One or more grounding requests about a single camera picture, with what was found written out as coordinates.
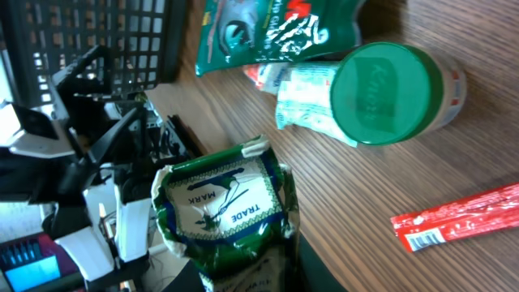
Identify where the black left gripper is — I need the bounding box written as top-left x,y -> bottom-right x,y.
7,44 -> 147,195

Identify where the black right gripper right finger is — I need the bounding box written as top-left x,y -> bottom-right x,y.
298,234 -> 347,292

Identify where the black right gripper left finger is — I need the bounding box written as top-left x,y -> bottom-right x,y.
161,261 -> 203,292

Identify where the green 3M gloves packet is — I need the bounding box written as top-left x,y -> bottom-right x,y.
195,0 -> 365,76

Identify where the teal white wipes packet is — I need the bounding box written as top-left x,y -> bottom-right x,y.
276,62 -> 358,148

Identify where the red white small packet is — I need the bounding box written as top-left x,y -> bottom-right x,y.
242,62 -> 290,95

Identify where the green lidded plastic jar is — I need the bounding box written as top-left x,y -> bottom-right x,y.
330,42 -> 467,146

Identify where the red white tube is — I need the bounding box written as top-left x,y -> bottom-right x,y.
391,182 -> 518,252

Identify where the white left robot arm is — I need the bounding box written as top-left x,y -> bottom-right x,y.
1,45 -> 202,291

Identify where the grey plastic shopping basket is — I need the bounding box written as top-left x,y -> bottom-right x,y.
1,0 -> 187,108

